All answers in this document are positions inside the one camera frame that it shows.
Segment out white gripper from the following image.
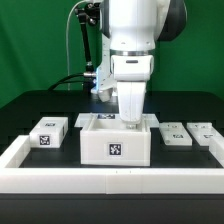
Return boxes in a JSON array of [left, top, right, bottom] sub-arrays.
[[111, 55, 154, 124]]

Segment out white marker base plate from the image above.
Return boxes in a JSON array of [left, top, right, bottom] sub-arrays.
[[74, 113, 159, 128]]

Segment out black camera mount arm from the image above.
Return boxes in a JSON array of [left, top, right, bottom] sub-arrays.
[[75, 3, 100, 92]]

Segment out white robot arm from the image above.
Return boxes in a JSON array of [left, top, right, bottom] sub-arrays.
[[92, 0, 187, 125]]

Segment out white U-shaped fence wall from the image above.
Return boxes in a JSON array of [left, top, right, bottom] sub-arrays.
[[0, 135, 224, 194]]

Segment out white cable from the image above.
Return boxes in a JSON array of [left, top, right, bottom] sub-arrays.
[[65, 0, 88, 91]]

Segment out black cable bundle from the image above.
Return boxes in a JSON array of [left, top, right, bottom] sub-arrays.
[[47, 73, 95, 92]]

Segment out white cabinet top block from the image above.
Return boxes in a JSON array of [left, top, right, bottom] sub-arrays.
[[29, 117, 68, 148]]

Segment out white cabinet body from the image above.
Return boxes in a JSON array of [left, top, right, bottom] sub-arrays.
[[80, 117, 151, 166]]

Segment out white cabinet door panel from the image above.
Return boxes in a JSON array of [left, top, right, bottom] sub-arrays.
[[159, 122, 192, 146]]

